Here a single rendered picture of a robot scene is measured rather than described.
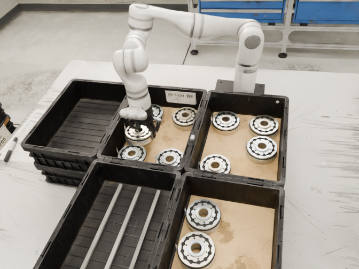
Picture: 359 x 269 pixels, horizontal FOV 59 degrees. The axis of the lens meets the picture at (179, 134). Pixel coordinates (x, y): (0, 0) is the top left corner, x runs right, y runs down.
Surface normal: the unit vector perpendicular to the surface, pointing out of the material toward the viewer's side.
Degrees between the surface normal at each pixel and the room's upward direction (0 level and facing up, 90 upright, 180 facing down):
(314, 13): 90
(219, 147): 0
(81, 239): 0
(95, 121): 0
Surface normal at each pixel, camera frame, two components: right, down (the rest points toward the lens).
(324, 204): -0.10, -0.69
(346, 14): -0.22, 0.72
